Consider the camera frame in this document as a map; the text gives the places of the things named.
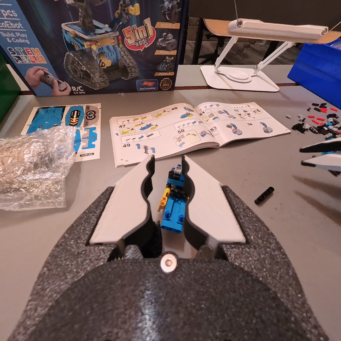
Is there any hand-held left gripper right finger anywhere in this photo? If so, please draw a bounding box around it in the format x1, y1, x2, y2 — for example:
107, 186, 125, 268
182, 155, 247, 245

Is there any dark flat panel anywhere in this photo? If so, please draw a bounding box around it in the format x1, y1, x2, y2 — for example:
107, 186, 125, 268
204, 18, 341, 45

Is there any pile of small brick parts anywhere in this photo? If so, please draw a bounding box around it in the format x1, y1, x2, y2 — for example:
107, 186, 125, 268
286, 102, 341, 142

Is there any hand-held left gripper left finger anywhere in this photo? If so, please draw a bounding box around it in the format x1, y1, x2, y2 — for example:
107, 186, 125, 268
89, 154, 155, 245

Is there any blue yellow brick assembly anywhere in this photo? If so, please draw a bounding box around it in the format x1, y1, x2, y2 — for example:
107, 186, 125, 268
157, 164, 191, 234

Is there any white laptop stand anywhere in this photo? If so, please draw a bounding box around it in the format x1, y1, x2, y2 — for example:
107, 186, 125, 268
200, 19, 330, 93

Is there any crinkled clear plastic bag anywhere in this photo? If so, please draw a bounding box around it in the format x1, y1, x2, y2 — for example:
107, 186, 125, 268
0, 125, 77, 211

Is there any blue sticker sheet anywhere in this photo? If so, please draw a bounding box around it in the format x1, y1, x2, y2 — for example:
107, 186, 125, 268
20, 103, 102, 163

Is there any blue robot kit box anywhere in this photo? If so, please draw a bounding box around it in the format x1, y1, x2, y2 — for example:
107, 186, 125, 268
0, 0, 190, 97

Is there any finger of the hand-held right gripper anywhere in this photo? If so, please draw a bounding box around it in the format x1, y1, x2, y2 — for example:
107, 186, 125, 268
301, 154, 341, 177
299, 136, 341, 154

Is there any grey desk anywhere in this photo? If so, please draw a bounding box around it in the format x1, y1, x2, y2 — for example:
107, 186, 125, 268
0, 64, 341, 341

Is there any office chair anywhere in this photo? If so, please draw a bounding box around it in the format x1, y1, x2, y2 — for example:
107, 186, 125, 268
198, 40, 227, 64

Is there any blue plastic bin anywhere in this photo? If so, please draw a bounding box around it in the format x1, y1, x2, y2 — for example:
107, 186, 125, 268
287, 37, 341, 103

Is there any open instruction booklet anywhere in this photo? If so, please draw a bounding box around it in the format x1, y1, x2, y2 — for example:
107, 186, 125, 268
109, 101, 292, 168

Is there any short black ridged beam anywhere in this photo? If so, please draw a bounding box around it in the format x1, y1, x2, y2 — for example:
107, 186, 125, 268
254, 186, 275, 205

